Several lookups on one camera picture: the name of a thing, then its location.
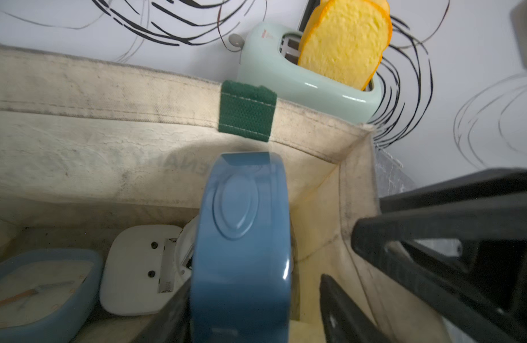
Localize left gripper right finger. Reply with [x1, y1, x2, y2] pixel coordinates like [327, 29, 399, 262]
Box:
[319, 274, 390, 343]

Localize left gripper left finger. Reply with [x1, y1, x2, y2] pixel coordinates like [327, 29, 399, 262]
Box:
[133, 280, 190, 343]

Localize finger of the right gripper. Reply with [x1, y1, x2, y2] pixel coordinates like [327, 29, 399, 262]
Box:
[351, 168, 527, 342]

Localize white square clock orange numerals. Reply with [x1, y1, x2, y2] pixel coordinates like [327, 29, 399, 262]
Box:
[100, 217, 198, 316]

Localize blue beige round clock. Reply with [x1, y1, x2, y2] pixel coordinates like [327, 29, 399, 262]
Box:
[190, 152, 293, 342]

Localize light blue square clock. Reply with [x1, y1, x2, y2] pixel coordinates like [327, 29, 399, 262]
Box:
[0, 248, 103, 342]

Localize cream canvas tote bag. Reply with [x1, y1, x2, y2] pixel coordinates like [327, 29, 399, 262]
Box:
[0, 42, 453, 343]

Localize yellow toast slice front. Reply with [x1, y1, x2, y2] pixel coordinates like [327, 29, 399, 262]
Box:
[298, 0, 392, 91]

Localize mint green toaster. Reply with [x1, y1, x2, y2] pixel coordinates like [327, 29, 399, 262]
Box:
[228, 22, 383, 124]

